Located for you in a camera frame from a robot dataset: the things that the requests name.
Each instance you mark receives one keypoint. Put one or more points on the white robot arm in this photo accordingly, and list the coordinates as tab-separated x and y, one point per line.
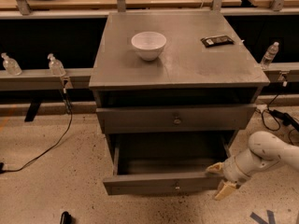
265	152

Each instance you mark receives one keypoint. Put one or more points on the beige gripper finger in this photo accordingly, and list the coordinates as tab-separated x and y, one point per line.
225	188
215	168

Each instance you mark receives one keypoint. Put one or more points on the white ceramic bowl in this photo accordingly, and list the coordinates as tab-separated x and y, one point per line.
148	45

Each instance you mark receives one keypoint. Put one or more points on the grey top drawer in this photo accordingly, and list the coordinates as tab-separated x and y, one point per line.
182	118

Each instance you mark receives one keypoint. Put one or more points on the black object on floor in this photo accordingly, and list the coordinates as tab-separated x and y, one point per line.
66	218

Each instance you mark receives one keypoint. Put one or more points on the clear pump bottle far left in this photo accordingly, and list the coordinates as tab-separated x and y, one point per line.
11	65

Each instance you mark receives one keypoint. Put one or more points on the grey metal rail shelf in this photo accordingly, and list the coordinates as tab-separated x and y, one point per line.
42	79

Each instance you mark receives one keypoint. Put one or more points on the clear water bottle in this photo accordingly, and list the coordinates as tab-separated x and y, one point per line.
269	55

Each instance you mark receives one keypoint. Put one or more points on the grey drawer cabinet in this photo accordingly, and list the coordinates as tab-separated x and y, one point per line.
185	73

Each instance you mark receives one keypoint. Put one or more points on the grey drawer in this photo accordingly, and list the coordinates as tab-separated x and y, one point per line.
182	118
156	163

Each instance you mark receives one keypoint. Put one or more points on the clear pump bottle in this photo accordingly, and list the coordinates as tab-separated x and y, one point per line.
56	66
11	65

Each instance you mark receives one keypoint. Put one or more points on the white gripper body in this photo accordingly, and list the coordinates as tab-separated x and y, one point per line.
230	171

